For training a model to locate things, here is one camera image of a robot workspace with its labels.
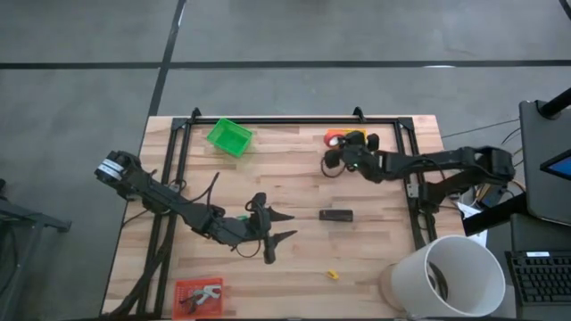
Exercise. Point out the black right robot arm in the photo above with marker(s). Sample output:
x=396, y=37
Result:
x=446, y=160

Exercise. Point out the black table frame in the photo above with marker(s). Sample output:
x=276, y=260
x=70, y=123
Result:
x=290, y=120

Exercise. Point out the black flat bar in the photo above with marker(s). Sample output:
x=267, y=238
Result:
x=490, y=218

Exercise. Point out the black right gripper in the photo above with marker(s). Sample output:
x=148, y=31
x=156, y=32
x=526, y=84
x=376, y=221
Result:
x=359, y=158

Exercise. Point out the yellow plastic basket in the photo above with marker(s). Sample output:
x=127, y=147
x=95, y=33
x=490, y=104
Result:
x=345, y=130

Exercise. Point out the green plastic basket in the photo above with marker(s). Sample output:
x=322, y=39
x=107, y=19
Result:
x=229, y=137

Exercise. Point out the tablet with blue screen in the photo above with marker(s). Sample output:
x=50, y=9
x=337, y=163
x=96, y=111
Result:
x=563, y=167

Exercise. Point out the yellow mini stapler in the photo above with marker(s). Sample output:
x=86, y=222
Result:
x=333, y=275

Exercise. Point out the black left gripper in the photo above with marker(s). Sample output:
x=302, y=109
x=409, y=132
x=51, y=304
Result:
x=261, y=218

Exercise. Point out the silver frame bracket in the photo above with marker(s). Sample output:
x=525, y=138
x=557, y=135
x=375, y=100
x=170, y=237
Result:
x=412, y=191

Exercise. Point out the black metal stand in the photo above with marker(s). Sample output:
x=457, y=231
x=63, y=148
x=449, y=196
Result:
x=27, y=218

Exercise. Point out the black stapler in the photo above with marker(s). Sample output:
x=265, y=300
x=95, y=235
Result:
x=335, y=216

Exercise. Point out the black keyboard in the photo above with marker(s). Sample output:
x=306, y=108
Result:
x=540, y=281

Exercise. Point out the orange plastic basket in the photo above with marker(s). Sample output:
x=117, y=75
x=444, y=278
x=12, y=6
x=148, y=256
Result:
x=183, y=285

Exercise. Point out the white paper sheet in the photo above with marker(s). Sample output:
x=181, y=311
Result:
x=481, y=238

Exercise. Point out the black pole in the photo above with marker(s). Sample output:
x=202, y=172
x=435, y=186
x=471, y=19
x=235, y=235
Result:
x=557, y=104

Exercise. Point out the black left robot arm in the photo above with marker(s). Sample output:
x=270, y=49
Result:
x=169, y=203

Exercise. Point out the white plastic bucket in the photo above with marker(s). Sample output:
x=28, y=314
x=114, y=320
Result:
x=410, y=285

